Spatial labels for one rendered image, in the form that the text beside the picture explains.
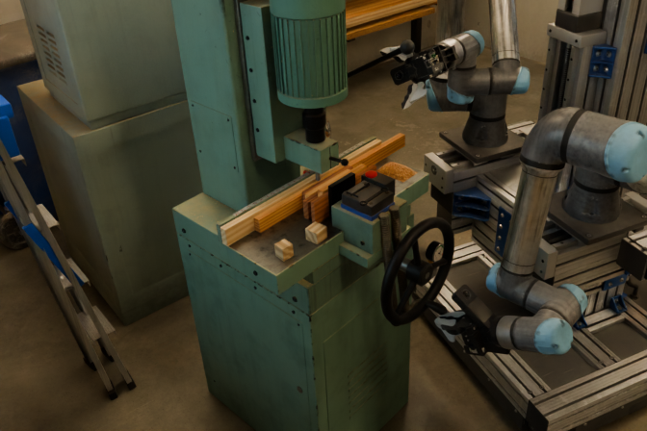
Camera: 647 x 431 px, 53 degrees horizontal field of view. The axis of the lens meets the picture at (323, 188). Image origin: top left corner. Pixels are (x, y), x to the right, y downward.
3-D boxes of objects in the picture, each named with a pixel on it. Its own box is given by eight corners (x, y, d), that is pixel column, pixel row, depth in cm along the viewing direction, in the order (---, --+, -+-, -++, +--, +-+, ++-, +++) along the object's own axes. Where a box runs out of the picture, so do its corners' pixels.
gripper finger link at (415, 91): (416, 104, 156) (427, 73, 159) (399, 109, 160) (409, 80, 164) (424, 111, 157) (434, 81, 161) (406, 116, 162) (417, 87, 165)
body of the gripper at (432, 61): (424, 49, 157) (452, 37, 164) (399, 59, 164) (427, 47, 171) (435, 79, 158) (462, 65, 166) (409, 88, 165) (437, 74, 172)
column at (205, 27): (247, 219, 186) (214, -39, 148) (200, 193, 199) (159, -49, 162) (302, 188, 199) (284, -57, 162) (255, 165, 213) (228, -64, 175)
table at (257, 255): (306, 315, 145) (304, 294, 142) (220, 261, 163) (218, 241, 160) (457, 201, 182) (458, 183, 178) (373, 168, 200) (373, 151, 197)
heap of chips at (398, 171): (402, 182, 180) (402, 176, 179) (375, 171, 186) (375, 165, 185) (418, 172, 185) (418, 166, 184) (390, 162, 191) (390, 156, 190)
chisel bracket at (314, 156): (322, 180, 167) (320, 151, 163) (284, 164, 176) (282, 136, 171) (341, 168, 172) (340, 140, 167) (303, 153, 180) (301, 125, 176)
